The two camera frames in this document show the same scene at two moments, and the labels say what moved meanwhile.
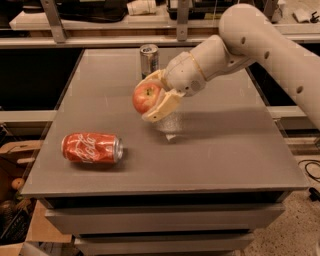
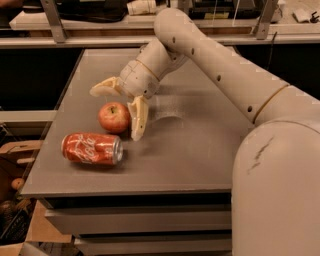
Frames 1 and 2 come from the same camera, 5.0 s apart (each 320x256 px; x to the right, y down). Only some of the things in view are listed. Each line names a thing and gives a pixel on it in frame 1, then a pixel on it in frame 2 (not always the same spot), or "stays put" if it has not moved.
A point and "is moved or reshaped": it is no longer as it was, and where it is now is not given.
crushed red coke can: (92, 147) stays put
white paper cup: (142, 7) stays put
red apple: (145, 96) is moved or reshaped
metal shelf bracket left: (55, 20) stays put
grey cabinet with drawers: (210, 173) stays put
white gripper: (182, 76) → (138, 81)
